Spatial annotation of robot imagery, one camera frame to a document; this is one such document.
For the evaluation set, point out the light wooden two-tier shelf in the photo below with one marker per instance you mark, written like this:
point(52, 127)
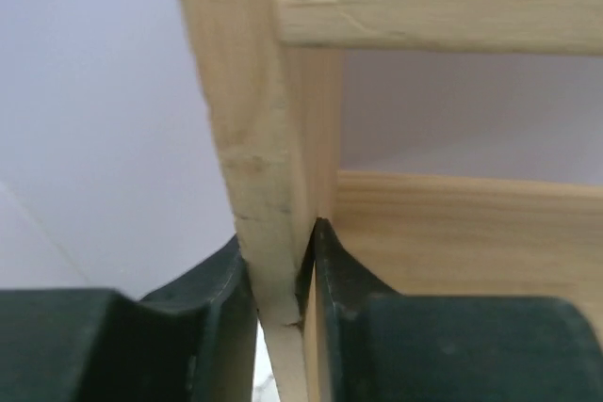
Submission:
point(445, 141)

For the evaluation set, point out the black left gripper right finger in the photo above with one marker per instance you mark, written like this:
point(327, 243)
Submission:
point(376, 344)

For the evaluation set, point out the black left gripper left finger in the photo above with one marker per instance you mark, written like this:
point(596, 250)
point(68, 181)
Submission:
point(190, 340)

